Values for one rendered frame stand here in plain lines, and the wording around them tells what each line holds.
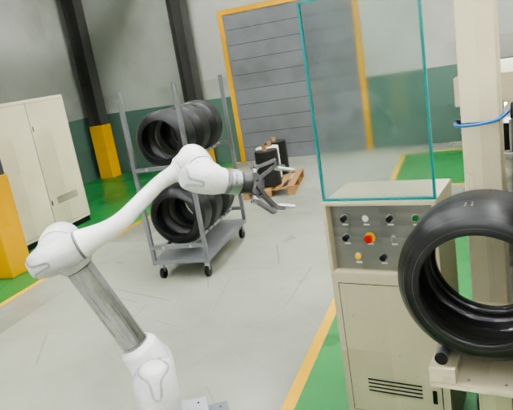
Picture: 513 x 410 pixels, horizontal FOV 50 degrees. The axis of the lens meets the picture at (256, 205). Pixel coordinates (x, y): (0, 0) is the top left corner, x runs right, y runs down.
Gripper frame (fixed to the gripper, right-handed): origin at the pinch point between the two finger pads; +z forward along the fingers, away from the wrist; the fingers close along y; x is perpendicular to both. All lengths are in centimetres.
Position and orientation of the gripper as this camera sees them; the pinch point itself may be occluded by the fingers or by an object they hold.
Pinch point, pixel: (291, 188)
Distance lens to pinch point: 199.1
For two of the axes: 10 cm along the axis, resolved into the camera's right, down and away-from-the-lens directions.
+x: -4.3, 1.9, 8.8
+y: -0.1, -9.8, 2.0
